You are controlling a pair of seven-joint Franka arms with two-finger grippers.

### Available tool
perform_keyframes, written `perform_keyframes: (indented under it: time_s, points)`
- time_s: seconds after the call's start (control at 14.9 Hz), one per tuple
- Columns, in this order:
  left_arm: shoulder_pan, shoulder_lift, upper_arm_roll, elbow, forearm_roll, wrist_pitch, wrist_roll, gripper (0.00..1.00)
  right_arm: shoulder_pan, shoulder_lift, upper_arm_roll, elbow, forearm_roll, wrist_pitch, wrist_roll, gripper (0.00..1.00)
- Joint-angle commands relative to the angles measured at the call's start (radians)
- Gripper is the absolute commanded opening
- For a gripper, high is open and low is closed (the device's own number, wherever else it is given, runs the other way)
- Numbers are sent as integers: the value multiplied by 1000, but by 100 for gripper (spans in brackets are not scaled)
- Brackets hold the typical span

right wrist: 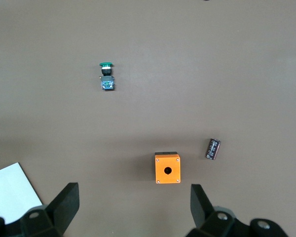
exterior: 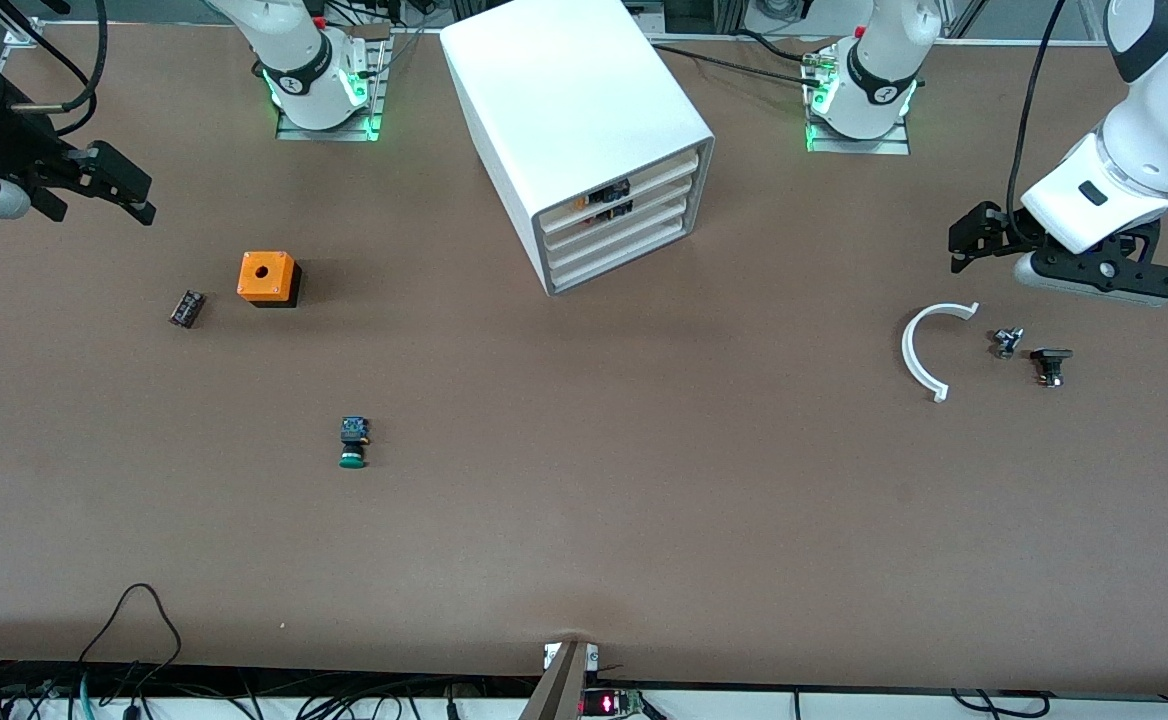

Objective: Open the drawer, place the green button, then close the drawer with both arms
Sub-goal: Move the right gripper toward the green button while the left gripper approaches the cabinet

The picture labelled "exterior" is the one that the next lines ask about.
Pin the circuit board red display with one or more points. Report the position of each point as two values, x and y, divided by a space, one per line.
609 703

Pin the white drawer cabinet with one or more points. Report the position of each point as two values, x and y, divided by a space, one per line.
564 100

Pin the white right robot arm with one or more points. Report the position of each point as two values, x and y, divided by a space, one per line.
294 40

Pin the white curved plastic piece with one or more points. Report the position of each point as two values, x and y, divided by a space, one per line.
909 350

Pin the green push button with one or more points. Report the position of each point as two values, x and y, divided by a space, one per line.
353 445

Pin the small black connector block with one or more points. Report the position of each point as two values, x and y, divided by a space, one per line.
187 308

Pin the small silver metal part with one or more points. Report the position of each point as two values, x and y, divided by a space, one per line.
1006 343

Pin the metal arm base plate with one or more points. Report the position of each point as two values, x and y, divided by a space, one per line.
329 133
859 147

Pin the white plastic drawer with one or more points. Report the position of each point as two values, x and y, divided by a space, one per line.
664 202
664 222
664 182
664 241

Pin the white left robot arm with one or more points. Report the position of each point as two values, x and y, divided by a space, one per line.
1164 130

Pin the grey camera stand post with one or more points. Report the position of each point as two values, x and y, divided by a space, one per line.
559 690

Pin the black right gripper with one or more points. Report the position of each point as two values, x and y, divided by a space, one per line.
12 145

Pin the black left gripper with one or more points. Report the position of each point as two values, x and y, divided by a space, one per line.
996 229

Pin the black button part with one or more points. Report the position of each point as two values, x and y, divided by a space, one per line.
1050 365

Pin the orange and black box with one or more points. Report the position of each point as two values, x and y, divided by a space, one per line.
266 275

